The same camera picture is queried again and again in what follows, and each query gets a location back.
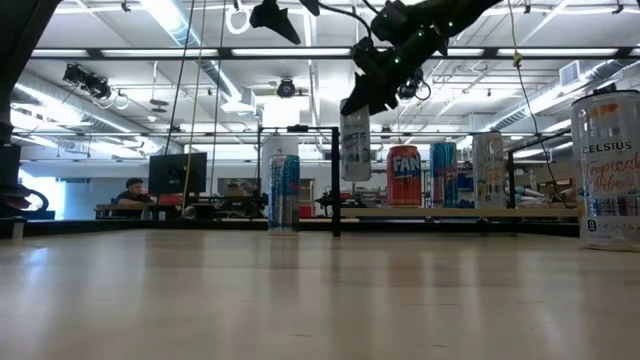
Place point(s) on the silver Celsius Tropical Vibe can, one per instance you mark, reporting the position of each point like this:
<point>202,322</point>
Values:
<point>607,170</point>

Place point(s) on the white Celsius Arctic Vibe can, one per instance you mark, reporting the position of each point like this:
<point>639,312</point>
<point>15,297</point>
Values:
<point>356,150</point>

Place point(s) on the ceiling air vent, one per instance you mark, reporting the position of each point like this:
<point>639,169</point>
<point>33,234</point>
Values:
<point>570,74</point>

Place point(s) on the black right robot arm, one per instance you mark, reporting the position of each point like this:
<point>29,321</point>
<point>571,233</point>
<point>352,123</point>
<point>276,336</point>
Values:
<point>450,12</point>

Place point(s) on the person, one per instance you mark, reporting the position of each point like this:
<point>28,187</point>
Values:
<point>567,194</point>
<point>131,196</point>

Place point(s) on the light wooden desk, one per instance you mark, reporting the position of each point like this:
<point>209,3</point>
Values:
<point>102,206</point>

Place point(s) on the black equipment with red part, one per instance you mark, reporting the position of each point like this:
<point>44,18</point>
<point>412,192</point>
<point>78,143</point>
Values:
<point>10,165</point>

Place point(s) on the wooden shelf with black frame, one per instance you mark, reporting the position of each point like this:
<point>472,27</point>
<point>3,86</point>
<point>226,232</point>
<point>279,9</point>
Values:
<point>450,213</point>

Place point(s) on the thin black metal frame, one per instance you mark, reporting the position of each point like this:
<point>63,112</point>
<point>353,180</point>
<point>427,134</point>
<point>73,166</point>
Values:
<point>297,128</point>

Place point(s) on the silver aluminium bracket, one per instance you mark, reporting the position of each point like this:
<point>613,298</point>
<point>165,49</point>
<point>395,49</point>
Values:
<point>18,228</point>

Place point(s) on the black ceiling fixture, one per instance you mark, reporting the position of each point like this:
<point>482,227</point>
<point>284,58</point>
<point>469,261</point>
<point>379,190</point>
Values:
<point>606,88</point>

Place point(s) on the blue silver Red Bull can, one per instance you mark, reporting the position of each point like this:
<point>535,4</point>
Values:
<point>283,195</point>
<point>443,175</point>

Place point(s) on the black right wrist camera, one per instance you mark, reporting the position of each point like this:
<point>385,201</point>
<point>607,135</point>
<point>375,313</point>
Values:
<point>365,55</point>

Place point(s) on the black computer monitor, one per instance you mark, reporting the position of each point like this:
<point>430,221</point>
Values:
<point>177,173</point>

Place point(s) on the round black overhead camera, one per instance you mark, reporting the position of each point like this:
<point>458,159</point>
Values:
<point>286,88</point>

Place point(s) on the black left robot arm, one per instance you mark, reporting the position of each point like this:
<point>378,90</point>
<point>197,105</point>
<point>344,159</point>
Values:
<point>20,60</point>

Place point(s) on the black ceiling light cluster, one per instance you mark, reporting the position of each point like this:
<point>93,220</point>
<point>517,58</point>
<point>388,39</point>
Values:
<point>92,86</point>

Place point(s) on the black background robot arm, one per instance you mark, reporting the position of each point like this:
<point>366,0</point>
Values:
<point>325,200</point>

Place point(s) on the black aluminium rig frame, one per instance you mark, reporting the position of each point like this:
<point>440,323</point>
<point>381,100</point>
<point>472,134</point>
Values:
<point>165,228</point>

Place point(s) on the red Fanta soda can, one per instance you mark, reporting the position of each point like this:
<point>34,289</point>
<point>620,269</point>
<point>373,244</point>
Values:
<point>404,180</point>

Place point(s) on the large ceiling ventilation duct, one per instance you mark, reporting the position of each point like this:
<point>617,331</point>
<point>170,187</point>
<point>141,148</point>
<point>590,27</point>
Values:
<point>220,80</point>

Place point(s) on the red box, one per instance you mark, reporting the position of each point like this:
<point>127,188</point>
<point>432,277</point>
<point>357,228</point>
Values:
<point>306,212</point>

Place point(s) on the cluttered workbench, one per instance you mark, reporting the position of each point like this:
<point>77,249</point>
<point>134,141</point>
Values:
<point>535,192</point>

